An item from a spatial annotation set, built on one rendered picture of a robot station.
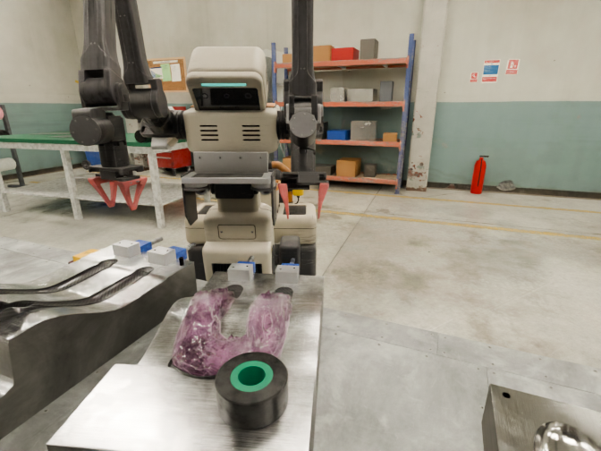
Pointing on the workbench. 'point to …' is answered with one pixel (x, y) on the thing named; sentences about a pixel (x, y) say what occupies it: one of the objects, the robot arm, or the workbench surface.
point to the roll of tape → (251, 390)
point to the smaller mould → (537, 423)
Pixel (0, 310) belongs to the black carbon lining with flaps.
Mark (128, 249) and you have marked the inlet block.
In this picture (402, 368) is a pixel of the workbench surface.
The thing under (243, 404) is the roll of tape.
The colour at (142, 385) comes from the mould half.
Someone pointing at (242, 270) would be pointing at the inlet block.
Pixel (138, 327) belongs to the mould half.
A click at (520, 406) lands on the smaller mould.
